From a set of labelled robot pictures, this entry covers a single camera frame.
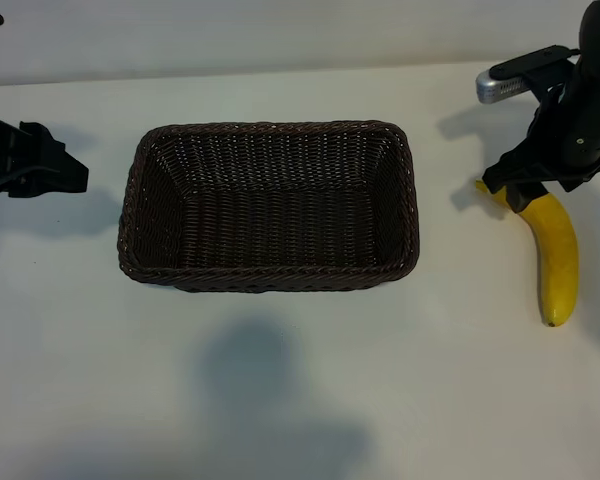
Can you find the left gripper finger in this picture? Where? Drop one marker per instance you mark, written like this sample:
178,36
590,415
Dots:
47,155
50,184

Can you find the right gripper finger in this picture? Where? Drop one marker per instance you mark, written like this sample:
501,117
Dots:
527,195
510,167

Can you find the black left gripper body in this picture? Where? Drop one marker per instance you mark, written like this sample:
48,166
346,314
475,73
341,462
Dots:
0,155

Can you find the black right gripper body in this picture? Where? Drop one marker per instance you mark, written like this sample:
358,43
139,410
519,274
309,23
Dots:
585,120

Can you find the yellow banana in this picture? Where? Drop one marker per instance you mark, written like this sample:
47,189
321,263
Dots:
560,260

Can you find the dark brown wicker basket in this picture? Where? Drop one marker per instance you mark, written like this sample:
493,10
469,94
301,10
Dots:
260,225

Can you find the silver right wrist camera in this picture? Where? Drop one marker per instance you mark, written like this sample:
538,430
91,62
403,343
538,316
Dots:
495,87

